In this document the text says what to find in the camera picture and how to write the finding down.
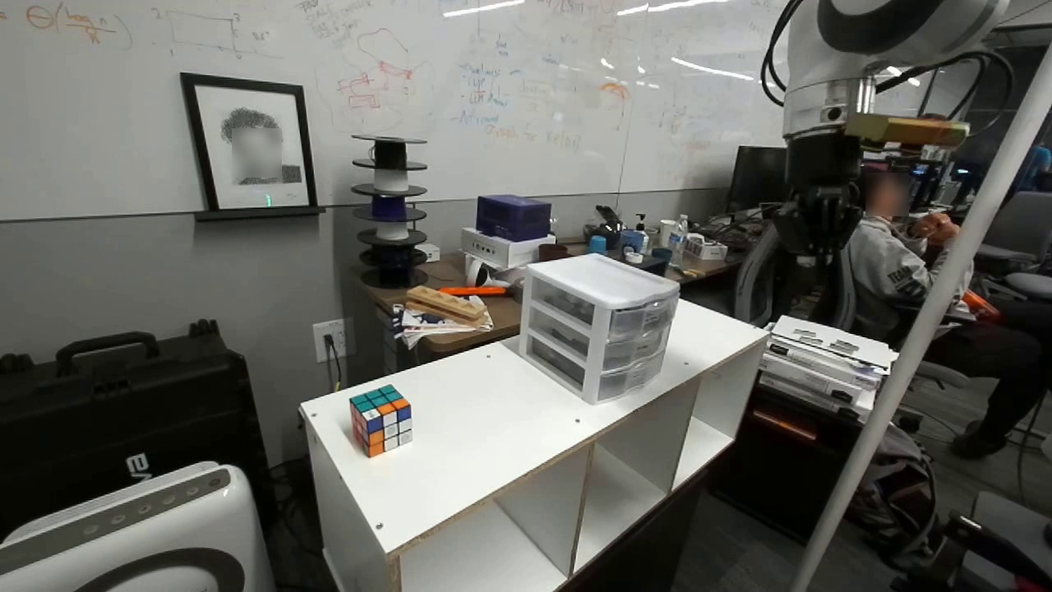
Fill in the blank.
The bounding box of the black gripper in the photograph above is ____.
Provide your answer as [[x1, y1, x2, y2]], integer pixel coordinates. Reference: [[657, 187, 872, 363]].
[[781, 128, 872, 221]]

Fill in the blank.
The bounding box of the stack of papers and books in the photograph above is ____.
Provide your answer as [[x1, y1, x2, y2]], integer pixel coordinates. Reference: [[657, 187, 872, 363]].
[[758, 313, 902, 420]]

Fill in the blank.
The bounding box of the white plastic drawer unit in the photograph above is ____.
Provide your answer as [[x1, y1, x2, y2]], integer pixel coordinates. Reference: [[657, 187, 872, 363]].
[[517, 253, 685, 409]]

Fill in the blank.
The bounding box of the dark computer monitor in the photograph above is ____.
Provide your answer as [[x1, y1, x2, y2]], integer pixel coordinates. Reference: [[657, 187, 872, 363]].
[[726, 146, 792, 217]]

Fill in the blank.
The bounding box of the grey office chair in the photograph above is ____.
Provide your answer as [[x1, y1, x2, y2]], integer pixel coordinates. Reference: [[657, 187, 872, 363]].
[[734, 193, 858, 329]]

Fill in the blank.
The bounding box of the seated person in grey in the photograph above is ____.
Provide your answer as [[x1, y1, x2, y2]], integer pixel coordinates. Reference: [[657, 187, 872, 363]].
[[839, 162, 1052, 465]]

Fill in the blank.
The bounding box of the white container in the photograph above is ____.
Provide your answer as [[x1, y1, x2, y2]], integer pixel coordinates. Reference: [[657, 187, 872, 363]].
[[657, 215, 689, 268]]

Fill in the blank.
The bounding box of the white diagonal pole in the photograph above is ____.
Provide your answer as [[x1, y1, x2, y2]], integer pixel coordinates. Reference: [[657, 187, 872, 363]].
[[790, 42, 1052, 592]]

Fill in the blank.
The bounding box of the blue box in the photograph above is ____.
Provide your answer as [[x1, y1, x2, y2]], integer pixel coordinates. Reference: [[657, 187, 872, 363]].
[[472, 193, 554, 246]]

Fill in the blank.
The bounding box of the dark backpack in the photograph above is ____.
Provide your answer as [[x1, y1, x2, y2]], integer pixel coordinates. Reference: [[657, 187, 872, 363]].
[[850, 423, 948, 552]]

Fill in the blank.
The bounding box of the white flat box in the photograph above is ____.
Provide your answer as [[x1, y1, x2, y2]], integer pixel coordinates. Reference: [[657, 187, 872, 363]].
[[457, 224, 559, 272]]

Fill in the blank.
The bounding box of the wooden desk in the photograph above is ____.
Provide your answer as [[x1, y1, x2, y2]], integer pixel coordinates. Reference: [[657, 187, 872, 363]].
[[363, 245, 750, 365]]

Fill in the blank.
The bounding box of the orange tool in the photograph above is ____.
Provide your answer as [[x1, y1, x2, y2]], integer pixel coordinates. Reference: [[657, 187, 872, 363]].
[[441, 284, 513, 302]]

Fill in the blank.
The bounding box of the light wooden piece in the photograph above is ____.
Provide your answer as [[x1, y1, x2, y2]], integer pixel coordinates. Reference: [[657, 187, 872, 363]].
[[405, 284, 495, 329]]

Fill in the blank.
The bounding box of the black floor equipment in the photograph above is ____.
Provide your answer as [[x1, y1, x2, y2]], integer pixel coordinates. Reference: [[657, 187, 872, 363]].
[[913, 509, 1052, 592]]

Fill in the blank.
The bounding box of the white crumpled cloth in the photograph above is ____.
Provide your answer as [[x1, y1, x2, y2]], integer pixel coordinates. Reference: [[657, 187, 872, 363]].
[[390, 306, 487, 356]]

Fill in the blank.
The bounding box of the stack of filament spools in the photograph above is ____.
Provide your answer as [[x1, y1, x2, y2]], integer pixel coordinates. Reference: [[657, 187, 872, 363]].
[[349, 132, 435, 292]]

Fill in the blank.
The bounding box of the white cubby shelf unit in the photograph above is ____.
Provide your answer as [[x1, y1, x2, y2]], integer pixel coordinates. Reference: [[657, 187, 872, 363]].
[[299, 301, 772, 592]]

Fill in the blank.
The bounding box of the rubik's cube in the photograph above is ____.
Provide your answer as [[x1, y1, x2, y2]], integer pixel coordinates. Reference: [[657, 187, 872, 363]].
[[345, 381, 415, 461]]

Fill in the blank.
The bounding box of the black framed picture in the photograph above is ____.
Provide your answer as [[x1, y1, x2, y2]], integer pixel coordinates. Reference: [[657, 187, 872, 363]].
[[178, 74, 324, 224]]

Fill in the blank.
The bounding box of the black hard carrying case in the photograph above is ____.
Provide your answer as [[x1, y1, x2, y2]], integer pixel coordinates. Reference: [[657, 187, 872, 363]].
[[0, 318, 272, 538]]

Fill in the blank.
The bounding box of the white air purifier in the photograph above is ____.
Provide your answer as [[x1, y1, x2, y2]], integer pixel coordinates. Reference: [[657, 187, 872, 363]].
[[0, 461, 277, 592]]

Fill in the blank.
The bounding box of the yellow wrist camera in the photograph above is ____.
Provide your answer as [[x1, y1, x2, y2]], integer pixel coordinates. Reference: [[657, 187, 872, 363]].
[[841, 108, 972, 153]]

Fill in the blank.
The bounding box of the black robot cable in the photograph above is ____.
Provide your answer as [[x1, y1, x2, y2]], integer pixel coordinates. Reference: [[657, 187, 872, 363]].
[[757, 0, 809, 113]]

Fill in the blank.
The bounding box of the white wall outlet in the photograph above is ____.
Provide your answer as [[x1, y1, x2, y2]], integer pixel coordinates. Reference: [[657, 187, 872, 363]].
[[308, 316, 350, 365]]

